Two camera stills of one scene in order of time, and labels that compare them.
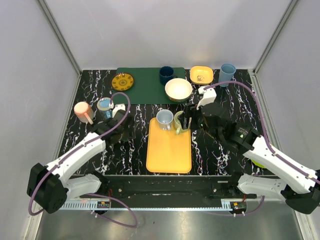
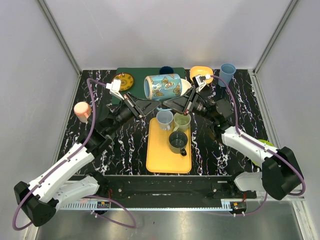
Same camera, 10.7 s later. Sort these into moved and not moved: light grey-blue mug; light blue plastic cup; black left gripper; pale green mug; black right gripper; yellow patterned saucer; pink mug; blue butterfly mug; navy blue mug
Moved: black left gripper; black right gripper; blue butterfly mug
Not moved: navy blue mug; light grey-blue mug; yellow patterned saucer; pink mug; pale green mug; light blue plastic cup
